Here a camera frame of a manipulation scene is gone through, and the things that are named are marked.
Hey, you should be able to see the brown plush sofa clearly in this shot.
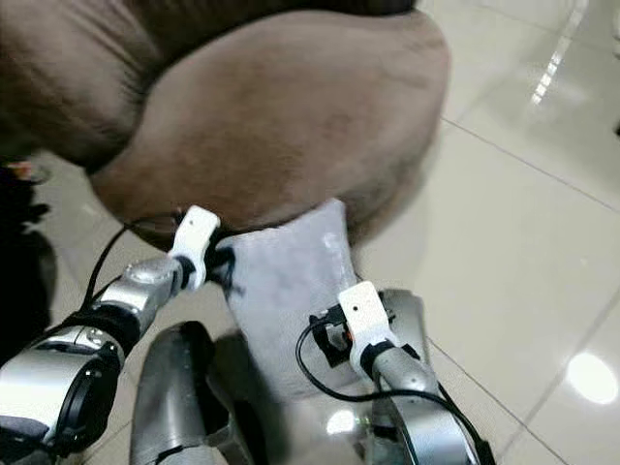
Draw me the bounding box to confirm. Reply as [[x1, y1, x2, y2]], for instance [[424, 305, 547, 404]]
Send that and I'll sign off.
[[0, 0, 452, 249]]

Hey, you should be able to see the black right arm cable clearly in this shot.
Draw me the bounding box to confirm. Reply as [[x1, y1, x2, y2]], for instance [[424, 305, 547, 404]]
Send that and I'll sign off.
[[294, 318, 468, 410]]

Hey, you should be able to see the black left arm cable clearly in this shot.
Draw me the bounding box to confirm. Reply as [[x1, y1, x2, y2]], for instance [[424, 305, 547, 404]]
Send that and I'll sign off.
[[84, 214, 187, 313]]

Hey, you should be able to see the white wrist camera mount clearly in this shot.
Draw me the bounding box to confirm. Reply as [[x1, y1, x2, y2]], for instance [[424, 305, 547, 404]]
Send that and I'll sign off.
[[169, 204, 223, 291], [336, 280, 401, 375]]

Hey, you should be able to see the black bag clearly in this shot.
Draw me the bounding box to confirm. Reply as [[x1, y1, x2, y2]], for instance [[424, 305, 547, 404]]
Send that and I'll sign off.
[[0, 163, 61, 367]]

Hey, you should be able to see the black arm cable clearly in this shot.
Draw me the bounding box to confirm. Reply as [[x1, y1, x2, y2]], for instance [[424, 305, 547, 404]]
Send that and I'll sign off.
[[84, 214, 187, 313], [294, 318, 468, 410]]

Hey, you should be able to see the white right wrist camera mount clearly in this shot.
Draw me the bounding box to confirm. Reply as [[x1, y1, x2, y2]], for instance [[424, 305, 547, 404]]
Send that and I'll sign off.
[[336, 280, 401, 375]]

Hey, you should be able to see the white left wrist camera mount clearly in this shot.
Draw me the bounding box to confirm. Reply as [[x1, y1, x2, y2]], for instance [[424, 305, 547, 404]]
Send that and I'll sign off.
[[169, 204, 223, 291]]

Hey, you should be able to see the grey rectangular pillow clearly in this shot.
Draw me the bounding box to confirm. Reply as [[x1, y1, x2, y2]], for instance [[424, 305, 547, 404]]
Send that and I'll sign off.
[[221, 198, 361, 404]]

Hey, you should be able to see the silver left robot leg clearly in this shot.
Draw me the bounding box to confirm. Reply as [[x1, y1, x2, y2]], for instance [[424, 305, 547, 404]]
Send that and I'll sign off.
[[130, 321, 245, 465]]

